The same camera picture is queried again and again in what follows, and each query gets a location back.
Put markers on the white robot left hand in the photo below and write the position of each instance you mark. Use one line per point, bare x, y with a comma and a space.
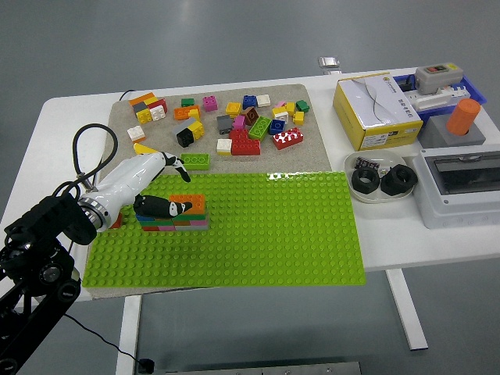
125, 176

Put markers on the red four-stud toy brick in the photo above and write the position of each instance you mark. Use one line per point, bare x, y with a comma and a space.
117, 222

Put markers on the orange eight-stud toy brick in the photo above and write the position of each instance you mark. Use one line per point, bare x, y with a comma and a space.
191, 200

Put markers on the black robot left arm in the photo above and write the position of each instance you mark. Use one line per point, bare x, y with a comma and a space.
39, 254

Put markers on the yellow curved toy brick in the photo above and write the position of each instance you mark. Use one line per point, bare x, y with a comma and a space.
141, 148

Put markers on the white brick with orange base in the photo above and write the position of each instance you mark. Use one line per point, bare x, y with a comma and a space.
136, 134

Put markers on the dark green toy brick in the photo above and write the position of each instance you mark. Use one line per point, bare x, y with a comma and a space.
152, 223

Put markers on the red flat toy brick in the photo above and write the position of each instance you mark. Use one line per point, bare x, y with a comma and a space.
150, 228

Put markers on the pink flat toy brick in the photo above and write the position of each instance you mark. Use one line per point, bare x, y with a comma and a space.
199, 222
167, 227

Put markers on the black toy brick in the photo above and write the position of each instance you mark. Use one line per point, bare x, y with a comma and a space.
184, 138

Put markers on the white toy brick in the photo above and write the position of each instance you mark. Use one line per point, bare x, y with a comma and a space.
157, 113
263, 101

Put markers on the orange flat toy brick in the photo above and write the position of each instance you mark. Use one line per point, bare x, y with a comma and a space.
141, 98
181, 222

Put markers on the light green three-hole brick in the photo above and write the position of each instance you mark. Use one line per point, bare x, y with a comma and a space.
197, 161

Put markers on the grey slanted toy brick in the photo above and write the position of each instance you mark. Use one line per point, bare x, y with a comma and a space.
183, 126

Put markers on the grey flat toy brick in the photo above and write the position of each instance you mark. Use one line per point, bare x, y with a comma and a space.
191, 227

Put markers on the small yellow toy brick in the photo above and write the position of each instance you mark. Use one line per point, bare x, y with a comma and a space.
298, 118
194, 114

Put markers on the small dark green brick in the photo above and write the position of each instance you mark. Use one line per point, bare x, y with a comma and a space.
187, 102
302, 106

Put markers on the white brick with yellow base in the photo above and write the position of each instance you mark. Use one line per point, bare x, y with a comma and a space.
223, 146
280, 114

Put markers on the magenta toy brick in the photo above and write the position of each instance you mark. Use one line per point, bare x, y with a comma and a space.
239, 122
210, 103

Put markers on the large red stepped brick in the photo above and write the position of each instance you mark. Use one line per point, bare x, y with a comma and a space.
244, 144

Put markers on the brown toy brick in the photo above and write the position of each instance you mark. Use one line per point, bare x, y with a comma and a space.
251, 115

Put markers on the light green studded baseplate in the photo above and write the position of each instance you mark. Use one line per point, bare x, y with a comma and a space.
254, 242

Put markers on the blue toy brick with hole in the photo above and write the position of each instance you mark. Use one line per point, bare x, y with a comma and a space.
277, 127

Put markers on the red brick with white spots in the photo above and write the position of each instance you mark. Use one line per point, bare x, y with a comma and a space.
288, 139

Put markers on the small pink toy brick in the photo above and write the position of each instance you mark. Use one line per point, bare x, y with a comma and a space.
280, 104

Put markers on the white table leg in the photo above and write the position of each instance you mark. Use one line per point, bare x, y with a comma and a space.
129, 336
406, 308

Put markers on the grey-brown table mat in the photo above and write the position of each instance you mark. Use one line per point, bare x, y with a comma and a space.
308, 156

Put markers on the black power plug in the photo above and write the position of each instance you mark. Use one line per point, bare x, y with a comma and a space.
145, 366

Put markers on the silver metal clamp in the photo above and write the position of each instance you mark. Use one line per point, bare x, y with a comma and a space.
330, 64

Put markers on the small dark electronic component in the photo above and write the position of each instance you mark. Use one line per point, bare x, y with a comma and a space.
367, 162

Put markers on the white and yellow cardboard box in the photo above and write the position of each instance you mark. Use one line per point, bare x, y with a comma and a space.
375, 109

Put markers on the large black hex nut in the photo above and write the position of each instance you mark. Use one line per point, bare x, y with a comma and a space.
390, 187

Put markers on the white shallow dish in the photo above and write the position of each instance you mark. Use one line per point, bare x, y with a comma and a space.
390, 158

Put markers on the small black plug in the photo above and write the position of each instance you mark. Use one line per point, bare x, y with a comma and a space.
408, 84

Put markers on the grey square block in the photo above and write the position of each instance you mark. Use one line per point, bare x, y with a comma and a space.
435, 134

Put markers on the white terminal block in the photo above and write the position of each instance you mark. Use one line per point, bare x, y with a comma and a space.
433, 101

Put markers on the orange cylinder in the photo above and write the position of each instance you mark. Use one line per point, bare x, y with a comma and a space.
463, 117

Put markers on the blue plastic tray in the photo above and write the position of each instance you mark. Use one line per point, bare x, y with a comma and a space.
476, 93

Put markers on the grey-white electrical enclosure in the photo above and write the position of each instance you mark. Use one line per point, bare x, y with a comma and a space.
449, 211

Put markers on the grey push-button switch box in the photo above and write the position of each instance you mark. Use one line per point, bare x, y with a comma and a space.
437, 78

